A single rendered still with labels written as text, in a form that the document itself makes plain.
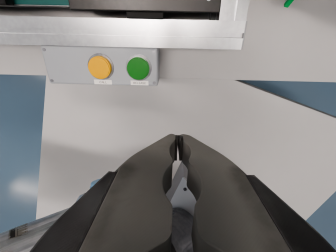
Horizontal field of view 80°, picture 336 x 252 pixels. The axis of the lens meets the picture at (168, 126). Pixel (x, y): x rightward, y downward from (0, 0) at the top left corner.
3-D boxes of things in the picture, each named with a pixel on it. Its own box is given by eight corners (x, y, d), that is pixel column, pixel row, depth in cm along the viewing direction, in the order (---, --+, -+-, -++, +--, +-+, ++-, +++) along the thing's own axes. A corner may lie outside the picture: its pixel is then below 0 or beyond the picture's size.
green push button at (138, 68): (150, 77, 39) (149, 80, 37) (129, 77, 39) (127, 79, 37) (149, 55, 37) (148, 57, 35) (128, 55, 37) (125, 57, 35)
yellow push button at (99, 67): (114, 76, 39) (111, 79, 37) (93, 76, 39) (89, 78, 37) (111, 55, 37) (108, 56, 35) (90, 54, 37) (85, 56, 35)
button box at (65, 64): (159, 78, 44) (157, 86, 39) (64, 76, 44) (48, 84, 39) (159, 44, 41) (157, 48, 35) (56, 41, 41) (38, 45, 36)
